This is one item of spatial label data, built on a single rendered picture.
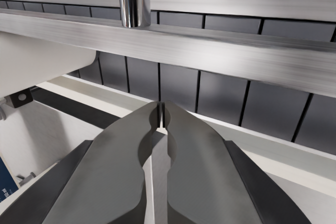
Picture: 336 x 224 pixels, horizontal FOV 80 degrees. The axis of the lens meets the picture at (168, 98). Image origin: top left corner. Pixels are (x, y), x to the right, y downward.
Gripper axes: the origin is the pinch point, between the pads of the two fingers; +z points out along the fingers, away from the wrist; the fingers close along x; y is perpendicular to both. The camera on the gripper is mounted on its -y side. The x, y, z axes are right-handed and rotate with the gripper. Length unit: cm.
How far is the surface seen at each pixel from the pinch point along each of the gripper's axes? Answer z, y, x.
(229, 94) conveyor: 3.4, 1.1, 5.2
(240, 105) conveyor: 3.0, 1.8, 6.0
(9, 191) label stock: 21, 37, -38
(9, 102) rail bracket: 14.5, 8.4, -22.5
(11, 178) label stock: 22, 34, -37
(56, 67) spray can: 5.9, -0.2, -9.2
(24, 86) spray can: 3.9, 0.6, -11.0
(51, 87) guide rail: 9.4, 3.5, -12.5
